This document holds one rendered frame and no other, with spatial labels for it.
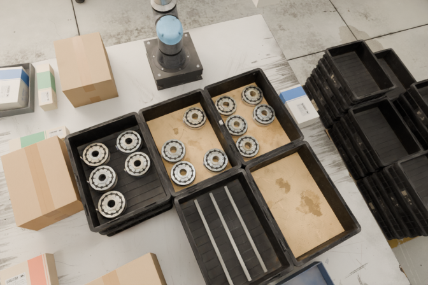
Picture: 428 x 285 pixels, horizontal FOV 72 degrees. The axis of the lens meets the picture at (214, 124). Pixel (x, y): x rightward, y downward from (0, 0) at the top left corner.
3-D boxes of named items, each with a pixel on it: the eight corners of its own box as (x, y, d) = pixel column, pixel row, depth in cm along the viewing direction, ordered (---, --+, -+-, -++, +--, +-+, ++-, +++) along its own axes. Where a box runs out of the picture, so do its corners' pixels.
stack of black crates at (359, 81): (300, 86, 230) (324, 48, 190) (333, 77, 236) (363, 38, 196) (325, 130, 215) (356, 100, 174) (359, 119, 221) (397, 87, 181)
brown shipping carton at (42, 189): (20, 167, 132) (0, 156, 117) (70, 148, 137) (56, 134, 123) (37, 231, 121) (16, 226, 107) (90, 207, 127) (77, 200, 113)
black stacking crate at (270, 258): (174, 204, 120) (172, 198, 109) (238, 175, 127) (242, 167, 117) (215, 306, 105) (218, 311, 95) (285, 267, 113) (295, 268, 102)
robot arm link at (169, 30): (160, 56, 139) (158, 37, 127) (155, 34, 144) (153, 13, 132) (185, 53, 141) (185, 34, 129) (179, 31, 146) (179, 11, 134)
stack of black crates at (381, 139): (325, 130, 215) (348, 108, 184) (360, 119, 221) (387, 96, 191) (354, 181, 200) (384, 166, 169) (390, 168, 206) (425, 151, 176)
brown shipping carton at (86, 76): (65, 61, 158) (53, 41, 143) (106, 51, 162) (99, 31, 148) (74, 108, 146) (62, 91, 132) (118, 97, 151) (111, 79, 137)
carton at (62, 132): (16, 157, 134) (9, 152, 128) (15, 145, 136) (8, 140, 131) (71, 141, 139) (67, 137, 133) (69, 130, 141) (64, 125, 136)
